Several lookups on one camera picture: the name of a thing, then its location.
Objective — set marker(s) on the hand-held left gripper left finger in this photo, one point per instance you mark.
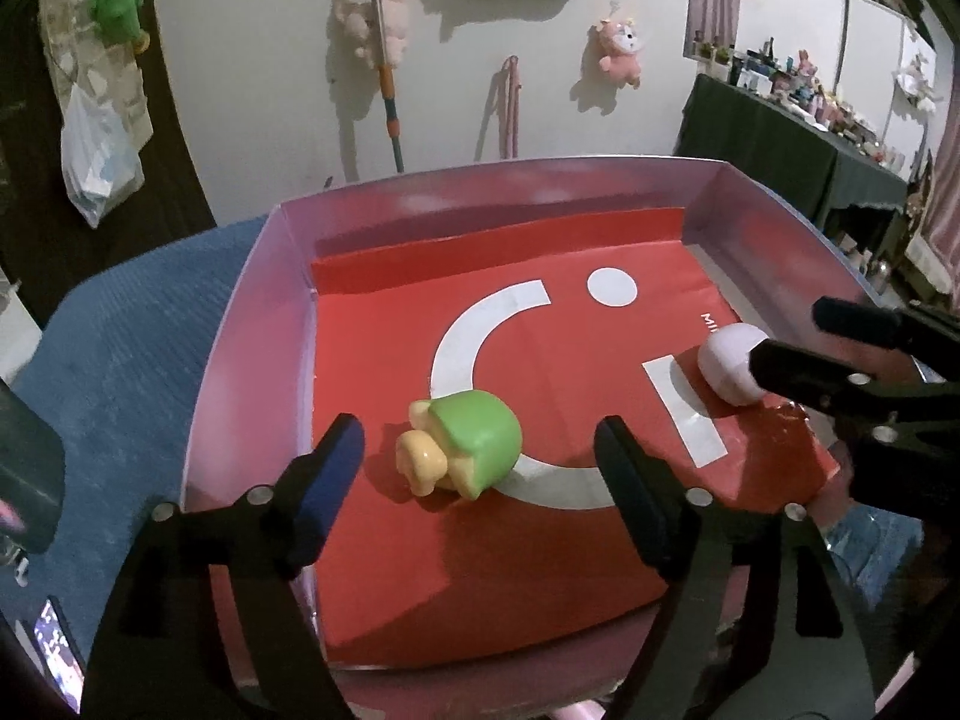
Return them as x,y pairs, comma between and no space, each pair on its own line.
337,480

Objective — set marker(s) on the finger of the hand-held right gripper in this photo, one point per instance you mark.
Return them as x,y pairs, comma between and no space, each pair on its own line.
855,315
795,375

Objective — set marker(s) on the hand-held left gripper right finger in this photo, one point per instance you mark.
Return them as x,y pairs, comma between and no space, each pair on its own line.
634,491

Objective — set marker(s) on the pale pink egg-shaped case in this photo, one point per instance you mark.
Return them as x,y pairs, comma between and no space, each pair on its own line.
724,360

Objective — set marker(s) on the pink cardboard box red liner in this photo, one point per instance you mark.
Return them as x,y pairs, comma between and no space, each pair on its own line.
570,360

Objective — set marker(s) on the green capped toy figure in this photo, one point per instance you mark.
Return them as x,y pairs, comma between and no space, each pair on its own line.
480,435

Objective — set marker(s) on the person's jeans leg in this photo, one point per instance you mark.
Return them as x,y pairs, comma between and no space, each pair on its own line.
870,547

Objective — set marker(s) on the table with dark green cloth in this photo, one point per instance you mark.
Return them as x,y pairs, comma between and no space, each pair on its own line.
765,142

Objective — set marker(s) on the cluster of bottles and figurines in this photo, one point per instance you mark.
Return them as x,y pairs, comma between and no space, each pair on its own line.
787,86

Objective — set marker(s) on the smartphone with lit screen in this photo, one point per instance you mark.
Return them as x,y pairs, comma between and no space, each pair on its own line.
58,652

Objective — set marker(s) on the pink pig plush toy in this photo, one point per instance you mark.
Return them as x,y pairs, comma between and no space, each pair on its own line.
622,52

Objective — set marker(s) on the clear plastic bag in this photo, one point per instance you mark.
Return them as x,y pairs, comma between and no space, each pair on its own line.
94,165

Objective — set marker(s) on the dark brown door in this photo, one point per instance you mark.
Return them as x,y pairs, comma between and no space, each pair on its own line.
30,187

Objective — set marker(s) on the mop stick with orange grip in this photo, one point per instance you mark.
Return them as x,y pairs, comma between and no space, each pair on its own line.
384,52

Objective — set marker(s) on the pale pink plush toy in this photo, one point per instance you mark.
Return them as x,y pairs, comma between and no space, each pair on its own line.
352,22

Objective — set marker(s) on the fabric door organizer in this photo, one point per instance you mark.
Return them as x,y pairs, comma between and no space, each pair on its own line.
67,52

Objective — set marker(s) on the green plush toy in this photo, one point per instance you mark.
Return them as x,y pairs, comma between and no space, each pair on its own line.
112,4

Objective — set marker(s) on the pink wall hanger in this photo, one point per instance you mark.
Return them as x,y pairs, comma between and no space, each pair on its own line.
512,112

